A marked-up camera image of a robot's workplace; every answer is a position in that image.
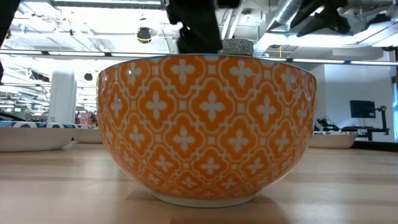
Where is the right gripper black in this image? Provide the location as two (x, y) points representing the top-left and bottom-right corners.
(166, 0), (242, 54)

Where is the grey patterned ceramic bowl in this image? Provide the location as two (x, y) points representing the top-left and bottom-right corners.
(219, 38), (255, 57)

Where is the orange patterned ceramic bowl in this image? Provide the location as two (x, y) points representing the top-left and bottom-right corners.
(96, 54), (318, 208)

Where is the blue white paper bowl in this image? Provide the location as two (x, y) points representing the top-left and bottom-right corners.
(308, 131), (361, 149)
(0, 120), (78, 153)
(73, 124), (103, 144)

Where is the black yellow ceiling dome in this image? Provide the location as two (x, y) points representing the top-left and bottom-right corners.
(136, 27), (152, 44)

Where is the white cylindrical column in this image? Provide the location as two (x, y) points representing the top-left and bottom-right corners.
(48, 70), (78, 124)

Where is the black desk equipment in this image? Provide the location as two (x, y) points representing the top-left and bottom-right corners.
(314, 116), (340, 132)

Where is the black computer monitor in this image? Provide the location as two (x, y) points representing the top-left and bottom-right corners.
(349, 100), (376, 119)

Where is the black office desk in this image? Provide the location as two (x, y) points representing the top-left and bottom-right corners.
(313, 126), (391, 141)

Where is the blue glowing screen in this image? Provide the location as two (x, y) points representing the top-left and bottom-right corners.
(392, 90), (398, 141)

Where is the silver round ceiling duct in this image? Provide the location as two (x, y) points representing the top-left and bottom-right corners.
(267, 0), (312, 32)

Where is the grey horizontal frame bar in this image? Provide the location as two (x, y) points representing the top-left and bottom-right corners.
(0, 49), (398, 67)

